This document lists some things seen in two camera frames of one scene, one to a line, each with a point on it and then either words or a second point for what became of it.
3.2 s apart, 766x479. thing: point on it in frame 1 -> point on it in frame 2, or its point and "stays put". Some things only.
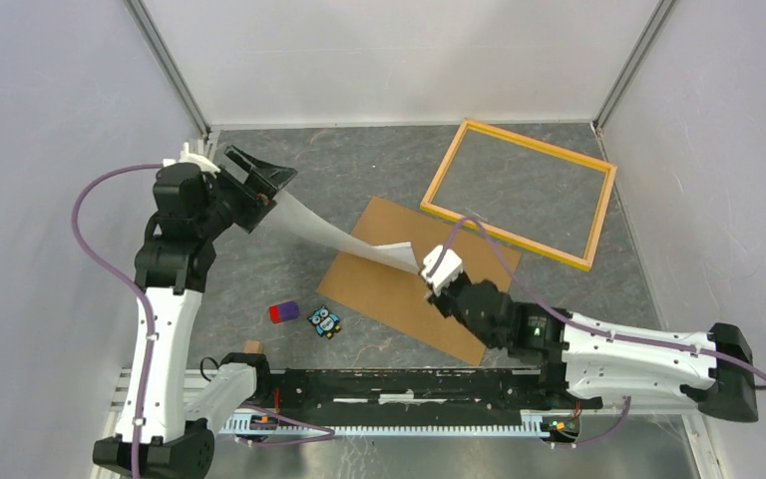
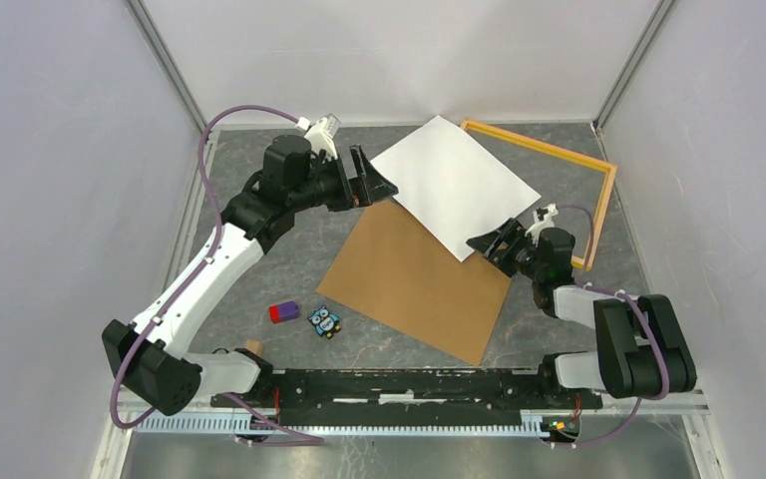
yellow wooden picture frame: [427, 206] stays put
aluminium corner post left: [167, 64] stays put
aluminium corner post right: [655, 21] stays put
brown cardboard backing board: [396, 293] stays put
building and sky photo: [294, 214] -> [454, 183]
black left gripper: [261, 181] -> [372, 188]
